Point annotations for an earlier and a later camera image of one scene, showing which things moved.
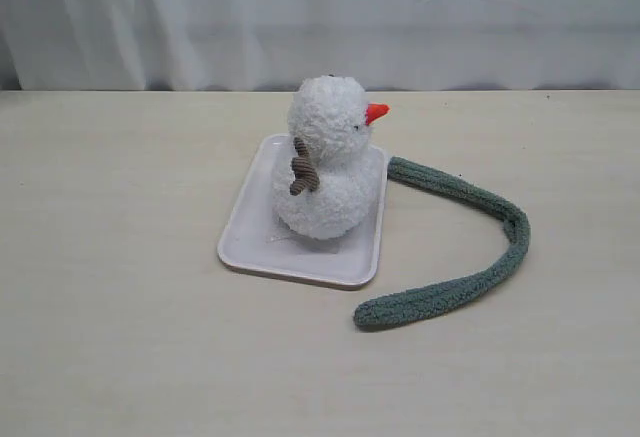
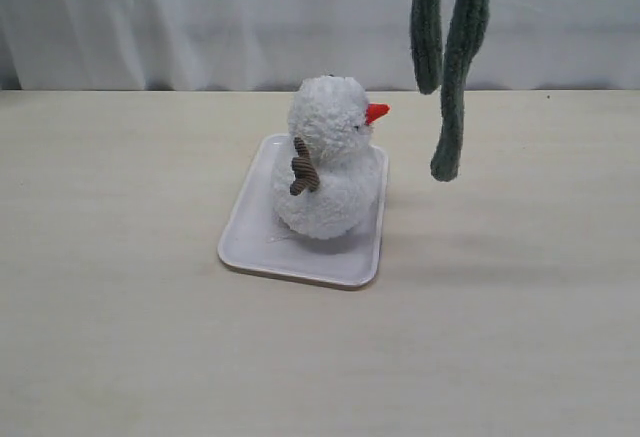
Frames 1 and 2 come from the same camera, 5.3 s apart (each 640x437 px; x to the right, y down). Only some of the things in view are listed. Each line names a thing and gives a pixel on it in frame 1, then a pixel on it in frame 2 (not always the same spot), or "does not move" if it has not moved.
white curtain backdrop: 268,23 does not move
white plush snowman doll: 331,183 does not move
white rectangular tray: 257,242 does not move
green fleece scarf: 419,303 -> 440,68
